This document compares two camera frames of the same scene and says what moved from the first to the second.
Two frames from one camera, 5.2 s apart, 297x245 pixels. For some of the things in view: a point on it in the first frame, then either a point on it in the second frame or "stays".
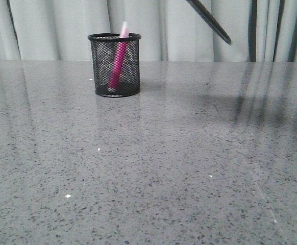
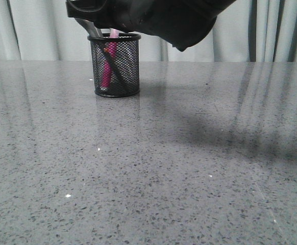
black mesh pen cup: (116, 63) stays
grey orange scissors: (213, 22) -> (94, 30)
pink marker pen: (120, 50) -> (110, 50)
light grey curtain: (171, 30) stays
